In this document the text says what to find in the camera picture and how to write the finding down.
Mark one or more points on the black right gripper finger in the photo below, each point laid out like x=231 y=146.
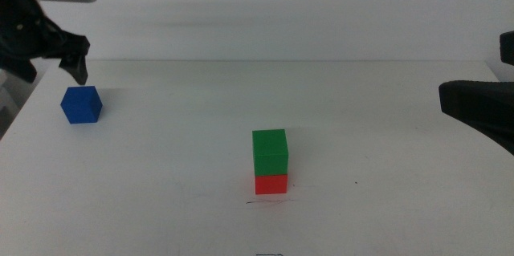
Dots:
x=478 y=105

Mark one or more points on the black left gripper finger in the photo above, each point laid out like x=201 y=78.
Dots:
x=20 y=69
x=76 y=61

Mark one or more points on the blue cube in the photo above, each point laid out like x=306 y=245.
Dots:
x=81 y=105

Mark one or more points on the green cube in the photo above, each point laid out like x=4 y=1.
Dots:
x=270 y=151

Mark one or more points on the red cube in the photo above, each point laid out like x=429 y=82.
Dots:
x=271 y=184

